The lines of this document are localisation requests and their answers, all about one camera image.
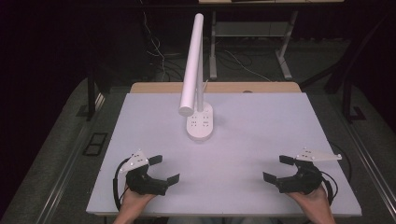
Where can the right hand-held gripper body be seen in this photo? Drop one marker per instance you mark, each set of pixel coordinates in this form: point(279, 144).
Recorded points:
point(303, 180)

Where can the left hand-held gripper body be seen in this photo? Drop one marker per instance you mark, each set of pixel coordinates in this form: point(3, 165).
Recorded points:
point(141, 182)

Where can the white desk lamp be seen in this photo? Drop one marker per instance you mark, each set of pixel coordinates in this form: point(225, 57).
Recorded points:
point(190, 71)

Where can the person's left hand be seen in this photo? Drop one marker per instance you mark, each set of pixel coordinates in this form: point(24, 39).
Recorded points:
point(134, 202)

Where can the person's right hand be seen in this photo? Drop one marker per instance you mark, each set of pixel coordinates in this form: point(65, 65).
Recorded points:
point(313, 202)

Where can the black floor socket plate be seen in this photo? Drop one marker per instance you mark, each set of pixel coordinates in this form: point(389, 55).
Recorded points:
point(95, 144)

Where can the wooden table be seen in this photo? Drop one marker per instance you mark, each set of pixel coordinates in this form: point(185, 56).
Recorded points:
point(267, 87)

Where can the black metal stand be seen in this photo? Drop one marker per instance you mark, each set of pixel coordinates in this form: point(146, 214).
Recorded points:
point(347, 99)
point(91, 96)

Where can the metal floor rail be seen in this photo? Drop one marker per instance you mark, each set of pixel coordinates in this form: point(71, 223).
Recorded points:
point(372, 174)
point(62, 174)

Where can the grey metal frame desk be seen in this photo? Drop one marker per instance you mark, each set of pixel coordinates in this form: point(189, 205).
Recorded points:
point(249, 29)

